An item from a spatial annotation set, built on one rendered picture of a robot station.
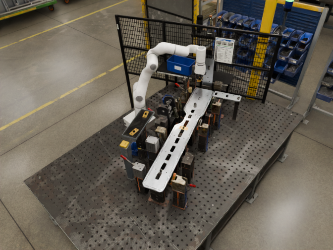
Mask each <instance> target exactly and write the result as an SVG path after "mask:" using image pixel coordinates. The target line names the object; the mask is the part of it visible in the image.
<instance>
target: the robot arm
mask: <svg viewBox="0 0 333 250"><path fill-rule="evenodd" d="M189 53H195V54H196V64H195V71H194V73H195V74H197V76H198V79H199V78H200V80H201V79H202V76H203V75H206V66H205V57H206V48H205V47H204V46H196V45H188V46H187V47H185V46H180V45H176V44H171V43H166V42H161V43H159V44H158V45H157V46H156V47H154V48H153V49H150V50H149V51H148V52H147V65H146V67H145V68H144V69H143V70H142V72H141V75H140V77H139V81H138V82H135V83H134V85H133V98H134V109H135V113H134V114H133V115H132V119H134V118H135V116H136V115H137V114H138V112H139V111H140V110H141V109H146V104H145V96H146V92H147V87H148V83H149V80H150V78H151V76H152V74H153V73H154V72H155V71H156V70H157V68H158V56H159V55H163V54H172V55H177V56H183V57H186V56H188V55H189ZM200 74H201V76H200Z"/></svg>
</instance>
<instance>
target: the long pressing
mask: <svg viewBox="0 0 333 250"><path fill-rule="evenodd" d="M213 94H214V91H212V90H207V89H202V88H197V87H196V88H195V89H194V90H193V92H192V94H191V96H190V97H189V99H188V101H187V102H186V104H185V106H184V108H183V111H184V112H185V113H186V116H185V118H184V119H183V121H182V122H181V123H179V124H176V125H175V126H174V127H173V129H172V131H171V133H170V134H169V136H168V138H167V140H166V141H165V143H164V145H163V147H162V148H161V150H160V152H159V154H158V155H157V157H156V159H155V161H154V162H153V164H152V166H151V168H150V169H149V171H148V173H147V175H146V177H145V178H144V180H143V182H142V184H143V187H145V188H148V189H151V190H154V191H157V192H163V191H164V190H165V188H166V186H167V184H168V182H169V180H170V178H171V176H172V174H173V172H174V170H175V168H176V165H177V163H178V161H179V159H180V157H181V155H182V153H183V151H184V149H185V147H186V145H187V143H188V141H189V139H190V137H191V134H192V132H193V130H194V128H195V126H196V124H197V122H198V120H199V118H200V117H202V116H203V115H204V114H205V111H206V109H207V107H208V105H209V103H210V101H211V99H212V97H213ZM199 97H200V98H199ZM194 103H196V104H197V107H196V108H194ZM192 110H194V113H191V111H192ZM189 115H192V117H191V118H190V119H189V118H188V116H189ZM186 121H189V122H188V124H187V126H186V127H188V130H184V132H183V134H182V136H181V137H178V135H179V133H180V131H181V130H182V129H179V127H180V126H184V124H185V122H186ZM177 138H179V139H180V140H179V142H178V143H177V144H175V143H174V142H175V141H176V139H177ZM172 146H175V149H174V151H173V152H170V150H171V148H172ZM168 154H170V155H171V157H170V159H169V160H168V161H167V160H166V157H167V155H168ZM163 163H166V166H165V168H164V170H162V172H160V168H161V167H162V165H163ZM159 172H160V173H161V176H160V178H159V179H158V180H157V179H155V178H156V176H157V174H158V173H159Z"/></svg>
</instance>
